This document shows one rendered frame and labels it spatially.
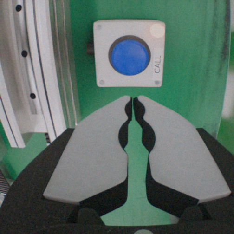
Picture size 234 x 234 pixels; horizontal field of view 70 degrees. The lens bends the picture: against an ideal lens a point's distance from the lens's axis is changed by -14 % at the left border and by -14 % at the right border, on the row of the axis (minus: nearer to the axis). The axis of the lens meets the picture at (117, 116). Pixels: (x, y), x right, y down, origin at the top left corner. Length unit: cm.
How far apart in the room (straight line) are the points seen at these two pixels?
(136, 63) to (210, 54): 14
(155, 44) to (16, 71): 18
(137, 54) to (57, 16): 10
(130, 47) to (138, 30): 2
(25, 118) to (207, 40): 29
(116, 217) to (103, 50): 48
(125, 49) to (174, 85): 13
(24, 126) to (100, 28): 18
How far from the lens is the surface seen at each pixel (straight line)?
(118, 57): 21
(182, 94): 32
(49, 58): 21
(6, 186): 53
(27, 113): 30
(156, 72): 23
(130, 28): 21
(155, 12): 28
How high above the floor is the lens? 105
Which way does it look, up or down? 58 degrees down
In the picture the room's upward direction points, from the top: 176 degrees counter-clockwise
